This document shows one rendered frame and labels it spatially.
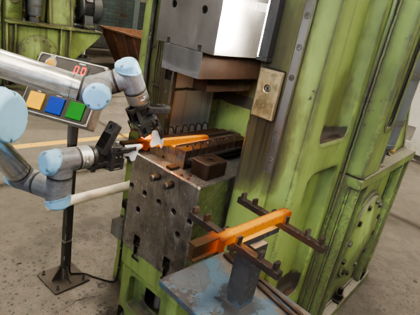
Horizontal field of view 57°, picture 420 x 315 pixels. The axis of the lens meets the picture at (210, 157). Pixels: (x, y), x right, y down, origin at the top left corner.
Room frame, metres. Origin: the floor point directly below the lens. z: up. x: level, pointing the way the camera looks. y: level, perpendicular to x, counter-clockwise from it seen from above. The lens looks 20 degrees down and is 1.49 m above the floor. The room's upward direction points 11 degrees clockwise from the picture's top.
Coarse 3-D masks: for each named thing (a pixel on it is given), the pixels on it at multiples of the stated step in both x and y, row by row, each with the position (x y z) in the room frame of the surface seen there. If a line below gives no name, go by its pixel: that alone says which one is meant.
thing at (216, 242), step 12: (264, 216) 0.98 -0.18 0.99; (276, 216) 0.99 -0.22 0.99; (240, 228) 0.88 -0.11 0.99; (252, 228) 0.90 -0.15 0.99; (264, 228) 0.94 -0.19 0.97; (192, 240) 0.77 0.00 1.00; (204, 240) 0.78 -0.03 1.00; (216, 240) 0.80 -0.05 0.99; (228, 240) 0.83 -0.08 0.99; (192, 252) 0.75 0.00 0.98; (204, 252) 0.78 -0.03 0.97; (216, 252) 0.80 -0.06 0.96
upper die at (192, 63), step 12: (168, 48) 1.49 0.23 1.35; (180, 48) 1.45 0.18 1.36; (168, 60) 1.48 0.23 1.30; (180, 60) 1.44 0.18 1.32; (192, 60) 1.41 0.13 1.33; (204, 60) 1.40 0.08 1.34; (216, 60) 1.45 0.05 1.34; (228, 60) 1.50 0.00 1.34; (240, 60) 1.57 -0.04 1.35; (252, 60) 1.63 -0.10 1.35; (180, 72) 1.44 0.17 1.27; (192, 72) 1.40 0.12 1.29; (204, 72) 1.41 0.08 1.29; (216, 72) 1.46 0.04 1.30; (228, 72) 1.52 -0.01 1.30; (240, 72) 1.58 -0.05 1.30; (252, 72) 1.65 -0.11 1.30
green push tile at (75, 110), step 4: (72, 104) 1.58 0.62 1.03; (76, 104) 1.58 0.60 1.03; (80, 104) 1.58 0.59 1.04; (84, 104) 1.58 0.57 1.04; (68, 108) 1.57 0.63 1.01; (72, 108) 1.57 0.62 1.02; (76, 108) 1.57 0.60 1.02; (80, 108) 1.57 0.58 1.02; (84, 108) 1.57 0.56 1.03; (68, 112) 1.56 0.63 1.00; (72, 112) 1.56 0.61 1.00; (76, 112) 1.56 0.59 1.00; (80, 112) 1.56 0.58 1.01; (68, 116) 1.55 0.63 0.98; (72, 116) 1.55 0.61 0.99; (76, 116) 1.55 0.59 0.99; (80, 116) 1.55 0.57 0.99; (76, 120) 1.54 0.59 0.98; (80, 120) 1.54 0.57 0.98
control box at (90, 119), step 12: (60, 60) 1.70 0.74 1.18; (72, 60) 1.70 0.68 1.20; (96, 72) 1.66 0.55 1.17; (24, 96) 1.63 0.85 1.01; (48, 96) 1.62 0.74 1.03; (60, 96) 1.61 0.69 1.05; (60, 120) 1.56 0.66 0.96; (72, 120) 1.55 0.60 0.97; (84, 120) 1.54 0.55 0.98; (96, 120) 1.61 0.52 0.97
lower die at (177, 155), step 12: (192, 132) 1.68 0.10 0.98; (204, 132) 1.68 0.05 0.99; (216, 132) 1.68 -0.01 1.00; (180, 144) 1.42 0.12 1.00; (192, 144) 1.48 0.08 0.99; (204, 144) 1.51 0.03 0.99; (216, 144) 1.54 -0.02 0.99; (240, 144) 1.67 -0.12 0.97; (168, 156) 1.44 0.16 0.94; (180, 156) 1.40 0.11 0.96; (228, 156) 1.61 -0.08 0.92
